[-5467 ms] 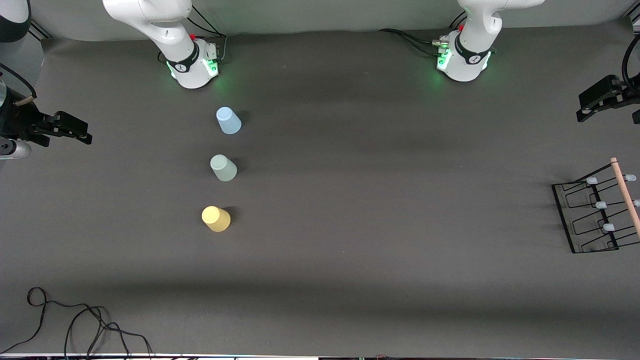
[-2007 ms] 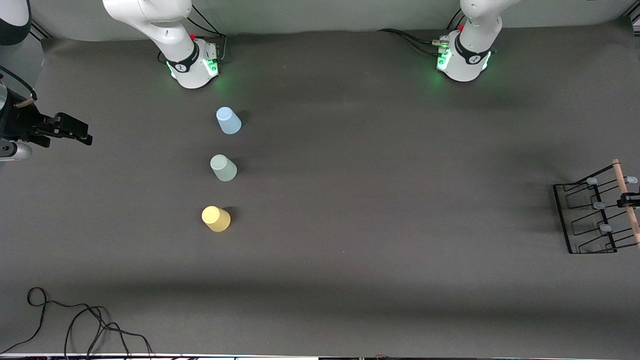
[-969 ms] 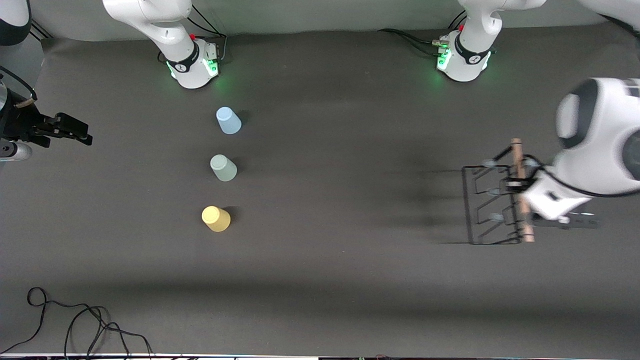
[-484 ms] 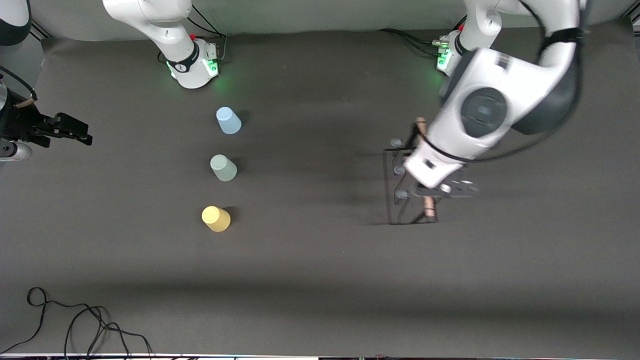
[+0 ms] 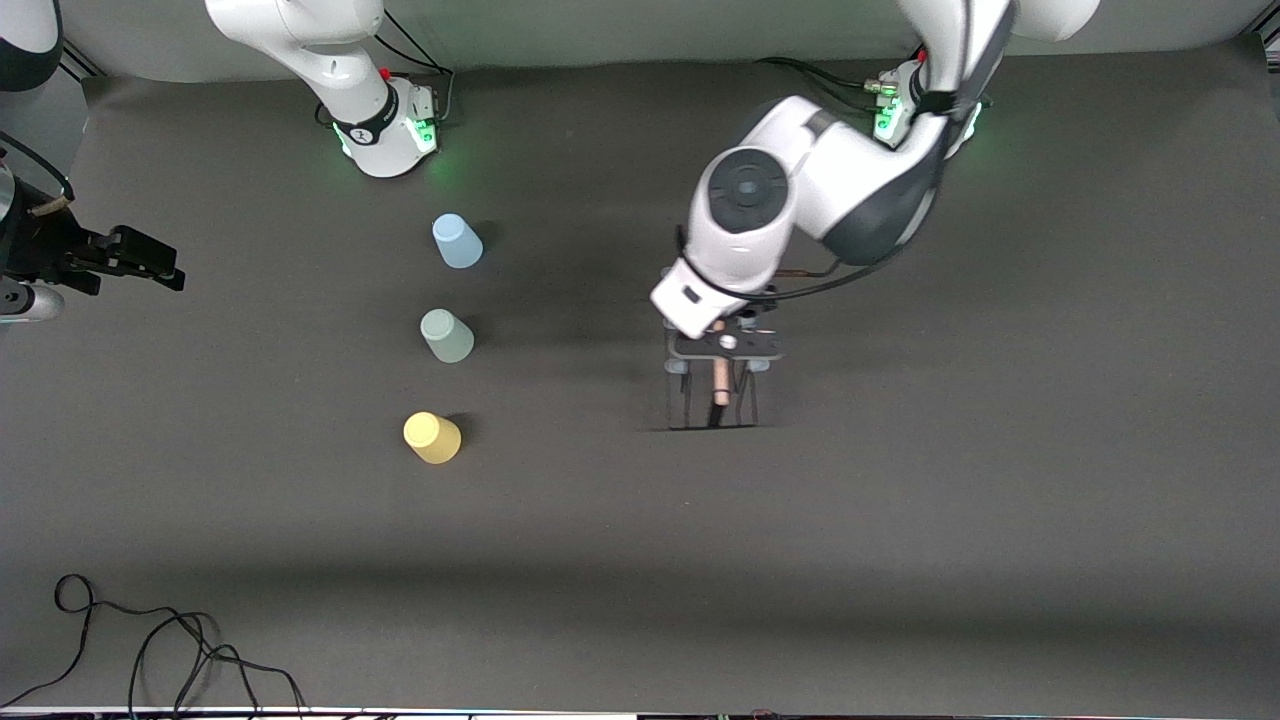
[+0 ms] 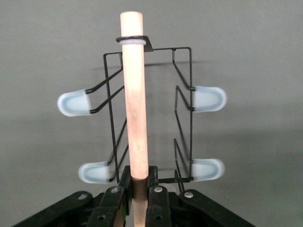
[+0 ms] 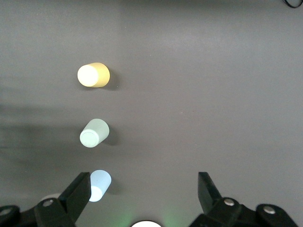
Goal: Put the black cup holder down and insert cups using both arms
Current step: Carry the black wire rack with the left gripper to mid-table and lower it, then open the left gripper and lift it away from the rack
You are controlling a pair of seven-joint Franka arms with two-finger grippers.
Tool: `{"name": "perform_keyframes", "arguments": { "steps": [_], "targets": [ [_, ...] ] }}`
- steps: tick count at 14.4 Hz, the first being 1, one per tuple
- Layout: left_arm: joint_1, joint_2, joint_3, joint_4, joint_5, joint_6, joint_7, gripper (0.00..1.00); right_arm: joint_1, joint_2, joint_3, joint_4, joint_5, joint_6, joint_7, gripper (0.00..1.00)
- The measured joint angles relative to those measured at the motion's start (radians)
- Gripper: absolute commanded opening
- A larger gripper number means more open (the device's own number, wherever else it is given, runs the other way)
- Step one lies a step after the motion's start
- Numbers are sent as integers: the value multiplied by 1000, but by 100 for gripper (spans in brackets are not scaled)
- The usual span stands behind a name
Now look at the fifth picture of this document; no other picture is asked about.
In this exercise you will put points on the aluminium frame rail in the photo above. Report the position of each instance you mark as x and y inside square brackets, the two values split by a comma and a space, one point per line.
[1270, 38]
[80, 62]

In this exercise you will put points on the dark grey table mat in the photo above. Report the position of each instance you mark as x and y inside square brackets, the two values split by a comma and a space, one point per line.
[800, 550]

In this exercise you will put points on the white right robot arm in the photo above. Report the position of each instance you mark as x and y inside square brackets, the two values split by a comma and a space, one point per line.
[300, 40]

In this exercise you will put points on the pale green plastic cup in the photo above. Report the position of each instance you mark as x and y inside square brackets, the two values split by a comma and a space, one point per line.
[448, 338]

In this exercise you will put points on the light blue plastic cup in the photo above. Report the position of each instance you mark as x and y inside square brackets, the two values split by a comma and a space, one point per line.
[458, 245]

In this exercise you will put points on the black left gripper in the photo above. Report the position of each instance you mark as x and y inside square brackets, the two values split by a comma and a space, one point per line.
[697, 392]

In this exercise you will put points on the yellow plastic cup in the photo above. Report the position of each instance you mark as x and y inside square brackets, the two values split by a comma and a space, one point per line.
[433, 438]

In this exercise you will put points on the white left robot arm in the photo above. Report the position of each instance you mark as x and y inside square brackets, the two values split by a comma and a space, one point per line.
[830, 180]

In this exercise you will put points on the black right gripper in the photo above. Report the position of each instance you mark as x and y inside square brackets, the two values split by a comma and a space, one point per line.
[42, 247]

